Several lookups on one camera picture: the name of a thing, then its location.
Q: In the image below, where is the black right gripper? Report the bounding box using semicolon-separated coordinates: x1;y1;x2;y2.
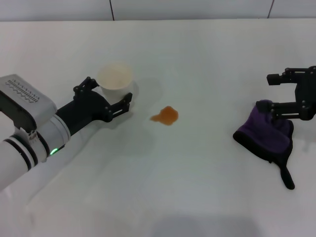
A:
255;65;316;121

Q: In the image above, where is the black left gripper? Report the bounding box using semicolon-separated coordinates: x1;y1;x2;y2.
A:
56;76;133;136

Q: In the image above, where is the white paper cup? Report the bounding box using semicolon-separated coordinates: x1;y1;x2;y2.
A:
97;61;135;106

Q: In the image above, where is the purple rag with black edge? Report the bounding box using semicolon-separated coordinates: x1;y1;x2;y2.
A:
233;99;296;190

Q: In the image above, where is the brown liquid stain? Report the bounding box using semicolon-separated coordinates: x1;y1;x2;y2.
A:
150;105;179;126

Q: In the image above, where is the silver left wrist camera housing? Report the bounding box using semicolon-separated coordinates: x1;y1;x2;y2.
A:
0;73;58;130

